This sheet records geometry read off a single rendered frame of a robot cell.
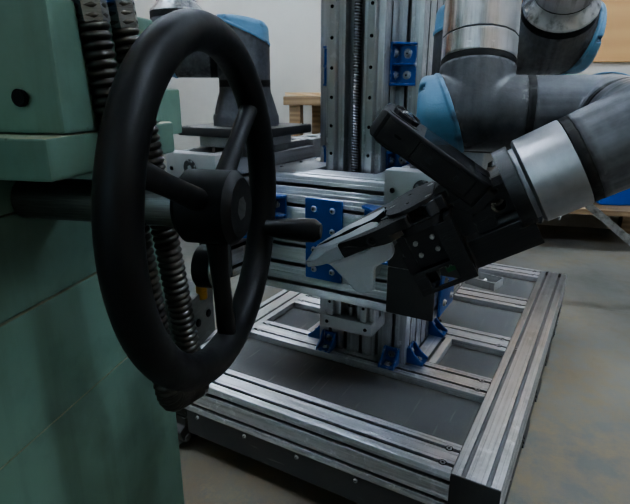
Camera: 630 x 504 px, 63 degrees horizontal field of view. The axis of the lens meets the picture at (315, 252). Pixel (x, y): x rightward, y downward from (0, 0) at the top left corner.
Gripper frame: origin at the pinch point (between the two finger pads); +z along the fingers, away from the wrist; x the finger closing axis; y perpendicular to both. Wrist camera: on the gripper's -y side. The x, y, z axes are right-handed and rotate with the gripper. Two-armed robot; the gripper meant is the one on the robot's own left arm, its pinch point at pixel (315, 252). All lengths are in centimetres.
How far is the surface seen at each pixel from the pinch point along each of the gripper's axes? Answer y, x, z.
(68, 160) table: -16.9, -15.7, 6.3
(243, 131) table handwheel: -13.3, -3.0, -0.9
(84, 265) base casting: -9.9, -4.6, 21.6
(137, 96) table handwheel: -16.6, -20.2, -3.9
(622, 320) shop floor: 115, 163, -34
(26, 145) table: -18.8, -17.6, 7.0
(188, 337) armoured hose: 1.0, -6.9, 13.3
